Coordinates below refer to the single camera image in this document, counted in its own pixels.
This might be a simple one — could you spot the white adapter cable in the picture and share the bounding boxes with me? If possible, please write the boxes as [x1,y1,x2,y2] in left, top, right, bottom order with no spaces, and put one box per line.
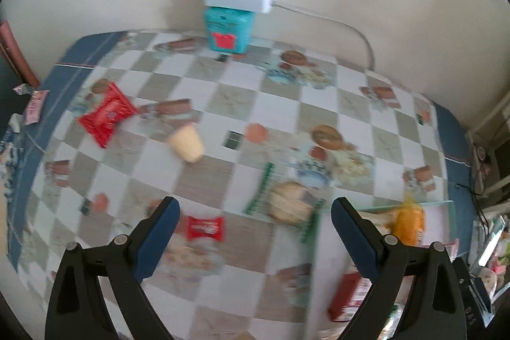
[274,3,375,70]

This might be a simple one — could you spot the teal tin box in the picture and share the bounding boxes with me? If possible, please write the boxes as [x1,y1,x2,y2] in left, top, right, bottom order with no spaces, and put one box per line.
[204,5,256,54]

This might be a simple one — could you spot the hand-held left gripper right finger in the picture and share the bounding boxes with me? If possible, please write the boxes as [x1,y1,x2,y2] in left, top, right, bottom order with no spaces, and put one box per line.
[331,197,468,340]

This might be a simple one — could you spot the clear round biscuit packet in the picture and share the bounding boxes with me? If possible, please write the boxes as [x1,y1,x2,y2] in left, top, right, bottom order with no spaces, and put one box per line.
[243,163,321,243]

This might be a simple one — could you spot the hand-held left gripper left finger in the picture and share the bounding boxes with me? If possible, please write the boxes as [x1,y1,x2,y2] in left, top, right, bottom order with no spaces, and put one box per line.
[45,197,181,340]

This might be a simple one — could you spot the yellow jelly cup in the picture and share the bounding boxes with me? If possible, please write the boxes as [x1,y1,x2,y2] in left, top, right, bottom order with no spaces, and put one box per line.
[166,124,205,164]

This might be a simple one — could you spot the checkered tablecloth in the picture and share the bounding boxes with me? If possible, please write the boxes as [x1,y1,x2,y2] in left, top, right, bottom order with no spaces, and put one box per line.
[6,30,471,340]

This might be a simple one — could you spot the brown chair back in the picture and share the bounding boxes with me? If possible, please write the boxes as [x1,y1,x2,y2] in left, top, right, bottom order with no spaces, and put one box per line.
[0,19,40,88]

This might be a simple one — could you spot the pink candy wrapper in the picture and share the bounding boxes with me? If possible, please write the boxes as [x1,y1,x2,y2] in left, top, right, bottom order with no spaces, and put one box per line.
[24,91,48,124]

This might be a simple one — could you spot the red white snack packet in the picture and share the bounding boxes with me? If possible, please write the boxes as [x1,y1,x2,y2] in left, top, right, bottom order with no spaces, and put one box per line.
[327,271,373,322]

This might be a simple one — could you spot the orange snack bag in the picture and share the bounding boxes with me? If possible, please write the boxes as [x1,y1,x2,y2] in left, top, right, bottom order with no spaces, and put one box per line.
[390,199,426,247]

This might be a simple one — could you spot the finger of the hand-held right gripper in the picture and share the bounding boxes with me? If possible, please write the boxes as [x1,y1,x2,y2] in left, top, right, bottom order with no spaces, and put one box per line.
[470,274,495,315]

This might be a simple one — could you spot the pile of plastic packaging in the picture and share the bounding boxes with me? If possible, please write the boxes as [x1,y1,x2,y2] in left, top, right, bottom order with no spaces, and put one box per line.
[470,213,510,301]

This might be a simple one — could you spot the small red candy packet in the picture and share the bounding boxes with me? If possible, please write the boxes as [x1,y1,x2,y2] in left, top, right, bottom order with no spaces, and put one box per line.
[186,216,225,241]

